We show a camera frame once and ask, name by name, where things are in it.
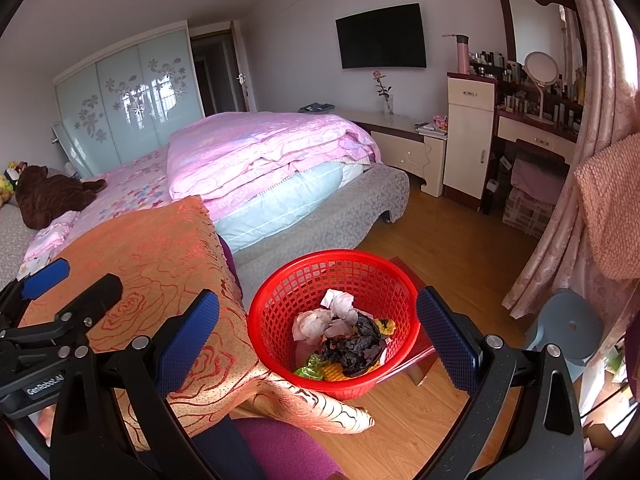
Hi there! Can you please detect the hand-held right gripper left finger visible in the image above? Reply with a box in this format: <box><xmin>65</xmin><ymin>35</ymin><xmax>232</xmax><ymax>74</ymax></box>
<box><xmin>49</xmin><ymin>289</ymin><xmax>221</xmax><ymax>480</ymax></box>

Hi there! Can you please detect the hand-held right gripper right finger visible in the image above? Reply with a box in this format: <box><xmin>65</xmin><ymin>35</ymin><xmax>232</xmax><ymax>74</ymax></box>
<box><xmin>416</xmin><ymin>286</ymin><xmax>585</xmax><ymax>480</ymax></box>

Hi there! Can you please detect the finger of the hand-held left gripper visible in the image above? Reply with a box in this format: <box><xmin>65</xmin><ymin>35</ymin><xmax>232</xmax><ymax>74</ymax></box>
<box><xmin>0</xmin><ymin>258</ymin><xmax>71</xmax><ymax>331</ymax></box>
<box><xmin>0</xmin><ymin>274</ymin><xmax>124</xmax><ymax>348</ymax></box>

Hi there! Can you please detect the black plastic bag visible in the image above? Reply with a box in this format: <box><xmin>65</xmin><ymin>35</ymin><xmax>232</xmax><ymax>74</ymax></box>
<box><xmin>320</xmin><ymin>312</ymin><xmax>388</xmax><ymax>378</ymax></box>

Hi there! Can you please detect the red plastic basket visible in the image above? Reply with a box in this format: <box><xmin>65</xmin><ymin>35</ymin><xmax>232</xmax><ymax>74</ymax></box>
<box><xmin>247</xmin><ymin>249</ymin><xmax>421</xmax><ymax>401</ymax></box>

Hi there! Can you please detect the white paper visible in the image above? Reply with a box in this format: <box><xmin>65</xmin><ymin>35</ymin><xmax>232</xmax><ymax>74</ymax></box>
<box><xmin>322</xmin><ymin>288</ymin><xmax>358</xmax><ymax>338</ymax></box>

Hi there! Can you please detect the green white packet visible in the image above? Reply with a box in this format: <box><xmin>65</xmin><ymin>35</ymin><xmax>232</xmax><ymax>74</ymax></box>
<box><xmin>294</xmin><ymin>354</ymin><xmax>323</xmax><ymax>378</ymax></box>

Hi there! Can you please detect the pinkish paper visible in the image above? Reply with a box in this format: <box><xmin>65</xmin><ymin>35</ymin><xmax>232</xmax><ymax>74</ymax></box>
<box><xmin>292</xmin><ymin>307</ymin><xmax>333</xmax><ymax>343</ymax></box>

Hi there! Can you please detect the pink printed cloth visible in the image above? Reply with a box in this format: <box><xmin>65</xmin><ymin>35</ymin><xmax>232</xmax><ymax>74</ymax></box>
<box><xmin>17</xmin><ymin>210</ymin><xmax>81</xmax><ymax>278</ymax></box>

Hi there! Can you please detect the orange rose-pattern blanket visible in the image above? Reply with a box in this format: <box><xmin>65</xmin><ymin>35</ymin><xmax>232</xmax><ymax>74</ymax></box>
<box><xmin>20</xmin><ymin>195</ymin><xmax>376</xmax><ymax>453</ymax></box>

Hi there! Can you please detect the brown teddy bear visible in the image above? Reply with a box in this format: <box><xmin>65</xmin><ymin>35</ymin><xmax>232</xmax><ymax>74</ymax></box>
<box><xmin>15</xmin><ymin>165</ymin><xmax>107</xmax><ymax>231</ymax></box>

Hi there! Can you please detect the pink floral bed sheet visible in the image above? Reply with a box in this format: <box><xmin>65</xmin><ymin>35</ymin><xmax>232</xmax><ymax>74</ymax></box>
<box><xmin>25</xmin><ymin>146</ymin><xmax>173</xmax><ymax>261</ymax></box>

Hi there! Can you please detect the grey-blue plastic stool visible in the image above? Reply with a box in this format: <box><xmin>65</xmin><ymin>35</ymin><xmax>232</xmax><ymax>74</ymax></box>
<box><xmin>524</xmin><ymin>288</ymin><xmax>605</xmax><ymax>383</ymax></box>

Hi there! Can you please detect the purple cushion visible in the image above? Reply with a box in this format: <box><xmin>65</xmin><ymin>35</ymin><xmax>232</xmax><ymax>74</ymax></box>
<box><xmin>192</xmin><ymin>416</ymin><xmax>346</xmax><ymax>480</ymax></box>

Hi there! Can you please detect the storage crate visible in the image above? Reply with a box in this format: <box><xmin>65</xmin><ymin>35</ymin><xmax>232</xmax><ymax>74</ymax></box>
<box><xmin>501</xmin><ymin>187</ymin><xmax>553</xmax><ymax>238</ymax></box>

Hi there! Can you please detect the light blue pillow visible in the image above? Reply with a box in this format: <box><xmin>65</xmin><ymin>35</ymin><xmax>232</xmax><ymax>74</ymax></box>
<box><xmin>214</xmin><ymin>161</ymin><xmax>373</xmax><ymax>253</ymax></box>

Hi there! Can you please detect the grey fabric bed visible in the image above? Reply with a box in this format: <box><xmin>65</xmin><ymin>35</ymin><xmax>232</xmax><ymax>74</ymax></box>
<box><xmin>0</xmin><ymin>165</ymin><xmax>411</xmax><ymax>291</ymax></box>

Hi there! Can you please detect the mauve stool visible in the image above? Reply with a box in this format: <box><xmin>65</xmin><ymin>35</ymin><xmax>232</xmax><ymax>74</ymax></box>
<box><xmin>510</xmin><ymin>157</ymin><xmax>568</xmax><ymax>206</ymax></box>

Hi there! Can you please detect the glass door wardrobe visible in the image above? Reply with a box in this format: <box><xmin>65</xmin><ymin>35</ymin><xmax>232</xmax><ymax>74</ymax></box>
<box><xmin>54</xmin><ymin>20</ymin><xmax>206</xmax><ymax>178</ymax></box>

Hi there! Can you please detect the cream low cabinet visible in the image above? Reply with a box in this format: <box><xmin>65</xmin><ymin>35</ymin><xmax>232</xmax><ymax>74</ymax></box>
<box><xmin>327</xmin><ymin>109</ymin><xmax>447</xmax><ymax>198</ymax></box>

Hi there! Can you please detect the cream tall cabinet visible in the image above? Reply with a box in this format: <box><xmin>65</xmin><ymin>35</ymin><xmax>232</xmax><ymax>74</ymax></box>
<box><xmin>442</xmin><ymin>72</ymin><xmax>501</xmax><ymax>211</ymax></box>

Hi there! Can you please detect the pink quilt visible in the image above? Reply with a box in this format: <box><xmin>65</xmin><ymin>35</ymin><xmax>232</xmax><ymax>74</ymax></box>
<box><xmin>166</xmin><ymin>112</ymin><xmax>383</xmax><ymax>222</ymax></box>

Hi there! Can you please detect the salmon knit towel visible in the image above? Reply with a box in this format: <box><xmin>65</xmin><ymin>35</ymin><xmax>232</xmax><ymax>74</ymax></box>
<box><xmin>574</xmin><ymin>134</ymin><xmax>640</xmax><ymax>281</ymax></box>

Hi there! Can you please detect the dressing table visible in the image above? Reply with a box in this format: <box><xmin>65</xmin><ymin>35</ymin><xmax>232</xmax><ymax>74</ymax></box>
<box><xmin>482</xmin><ymin>80</ymin><xmax>583</xmax><ymax>216</ymax></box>

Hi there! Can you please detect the wooden door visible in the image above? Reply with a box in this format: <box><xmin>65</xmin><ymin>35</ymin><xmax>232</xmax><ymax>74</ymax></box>
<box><xmin>189</xmin><ymin>21</ymin><xmax>258</xmax><ymax>117</ymax></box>

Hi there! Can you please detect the row of cosmetic bottles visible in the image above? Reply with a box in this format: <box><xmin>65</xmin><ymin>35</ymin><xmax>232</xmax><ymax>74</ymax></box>
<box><xmin>470</xmin><ymin>50</ymin><xmax>587</xmax><ymax>133</ymax></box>

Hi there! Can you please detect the pink bottle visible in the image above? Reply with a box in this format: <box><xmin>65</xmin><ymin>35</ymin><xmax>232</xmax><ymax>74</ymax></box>
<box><xmin>442</xmin><ymin>34</ymin><xmax>471</xmax><ymax>75</ymax></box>

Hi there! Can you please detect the round makeup mirror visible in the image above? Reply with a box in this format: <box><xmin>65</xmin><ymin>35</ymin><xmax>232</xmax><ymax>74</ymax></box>
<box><xmin>523</xmin><ymin>51</ymin><xmax>561</xmax><ymax>125</ymax></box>

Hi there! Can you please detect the pink curtain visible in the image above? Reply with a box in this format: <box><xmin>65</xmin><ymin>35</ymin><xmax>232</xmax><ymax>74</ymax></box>
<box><xmin>501</xmin><ymin>0</ymin><xmax>640</xmax><ymax>318</ymax></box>

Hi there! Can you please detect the dressing table mirror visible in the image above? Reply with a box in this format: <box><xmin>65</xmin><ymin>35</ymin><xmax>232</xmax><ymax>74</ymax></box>
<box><xmin>497</xmin><ymin>0</ymin><xmax>587</xmax><ymax>86</ymax></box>

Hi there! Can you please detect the wall television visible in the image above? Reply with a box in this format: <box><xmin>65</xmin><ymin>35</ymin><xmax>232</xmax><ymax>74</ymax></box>
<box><xmin>335</xmin><ymin>3</ymin><xmax>427</xmax><ymax>70</ymax></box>

